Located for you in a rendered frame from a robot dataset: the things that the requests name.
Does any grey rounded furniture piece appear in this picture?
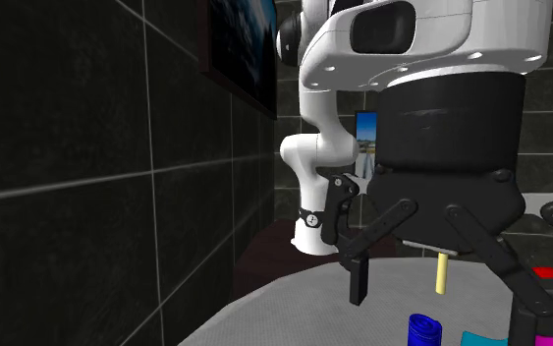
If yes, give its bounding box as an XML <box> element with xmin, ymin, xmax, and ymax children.
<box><xmin>176</xmin><ymin>191</ymin><xmax>553</xmax><ymax>346</ymax></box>

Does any pale yellow stick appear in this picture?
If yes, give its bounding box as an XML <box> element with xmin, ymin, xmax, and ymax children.
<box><xmin>435</xmin><ymin>252</ymin><xmax>450</xmax><ymax>296</ymax></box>

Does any blue ribbed cylinder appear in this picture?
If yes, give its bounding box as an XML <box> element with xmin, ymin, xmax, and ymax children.
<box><xmin>408</xmin><ymin>313</ymin><xmax>444</xmax><ymax>346</ymax></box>

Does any blue sky wall picture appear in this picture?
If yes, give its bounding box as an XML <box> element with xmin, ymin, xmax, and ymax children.
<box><xmin>354</xmin><ymin>110</ymin><xmax>379</xmax><ymax>182</ymax></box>

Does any cyan flat thing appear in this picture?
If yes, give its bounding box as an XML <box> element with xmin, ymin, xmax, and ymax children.
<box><xmin>459</xmin><ymin>329</ymin><xmax>511</xmax><ymax>346</ymax></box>

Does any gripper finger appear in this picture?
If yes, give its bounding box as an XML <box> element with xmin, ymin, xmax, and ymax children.
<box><xmin>445</xmin><ymin>190</ymin><xmax>553</xmax><ymax>346</ymax></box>
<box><xmin>321</xmin><ymin>174</ymin><xmax>419</xmax><ymax>307</ymax></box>

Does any dark framed wall picture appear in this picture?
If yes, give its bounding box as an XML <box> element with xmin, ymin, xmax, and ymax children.
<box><xmin>196</xmin><ymin>0</ymin><xmax>278</xmax><ymax>121</ymax></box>

